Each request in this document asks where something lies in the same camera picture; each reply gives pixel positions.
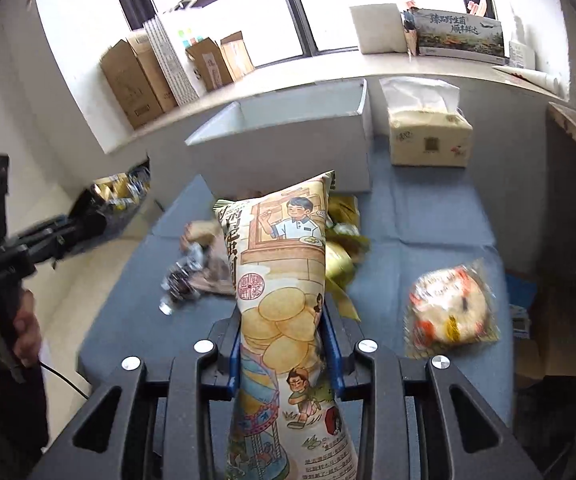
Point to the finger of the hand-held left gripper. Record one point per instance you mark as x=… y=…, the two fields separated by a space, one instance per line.
x=58 y=232

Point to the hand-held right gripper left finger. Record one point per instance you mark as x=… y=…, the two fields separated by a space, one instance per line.
x=230 y=355

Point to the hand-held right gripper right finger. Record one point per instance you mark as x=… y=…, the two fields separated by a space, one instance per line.
x=332 y=355

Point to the illustrated potato chips bag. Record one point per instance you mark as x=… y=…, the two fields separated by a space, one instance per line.
x=278 y=310

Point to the blue yellow snack packet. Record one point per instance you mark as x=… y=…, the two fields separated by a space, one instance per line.
x=120 y=190

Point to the gold snack packet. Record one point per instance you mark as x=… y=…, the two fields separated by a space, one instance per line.
x=340 y=265
x=343 y=210

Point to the white cardboard storage box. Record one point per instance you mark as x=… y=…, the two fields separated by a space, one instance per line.
x=278 y=160

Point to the person's left hand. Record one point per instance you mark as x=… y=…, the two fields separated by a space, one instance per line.
x=28 y=330

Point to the dark shiny snack packet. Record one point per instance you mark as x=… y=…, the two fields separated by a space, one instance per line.
x=198 y=275

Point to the red white round snack packet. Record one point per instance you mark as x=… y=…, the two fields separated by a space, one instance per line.
x=450 y=310

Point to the tall brown cardboard box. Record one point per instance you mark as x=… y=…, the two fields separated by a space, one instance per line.
x=160 y=75
x=128 y=90

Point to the polka dot paper bag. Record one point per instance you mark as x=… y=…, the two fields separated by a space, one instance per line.
x=178 y=55

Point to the open brown cardboard box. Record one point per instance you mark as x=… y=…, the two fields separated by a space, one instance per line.
x=238 y=55
x=210 y=67

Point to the beige tissue pack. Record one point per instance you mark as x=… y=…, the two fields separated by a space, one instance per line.
x=427 y=135

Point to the white windowsill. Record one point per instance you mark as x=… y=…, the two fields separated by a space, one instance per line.
x=318 y=67

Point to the white square box on sill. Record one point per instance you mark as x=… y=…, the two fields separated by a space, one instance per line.
x=377 y=27

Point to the white tube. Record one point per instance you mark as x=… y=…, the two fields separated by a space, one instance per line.
x=532 y=79

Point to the landscape printed box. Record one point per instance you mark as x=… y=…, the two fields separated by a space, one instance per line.
x=457 y=35

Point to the white bottle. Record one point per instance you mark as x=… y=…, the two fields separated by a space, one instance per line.
x=521 y=54

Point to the pink small object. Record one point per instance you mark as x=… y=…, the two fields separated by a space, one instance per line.
x=477 y=6

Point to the dark window frame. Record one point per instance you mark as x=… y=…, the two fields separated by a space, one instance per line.
x=298 y=15

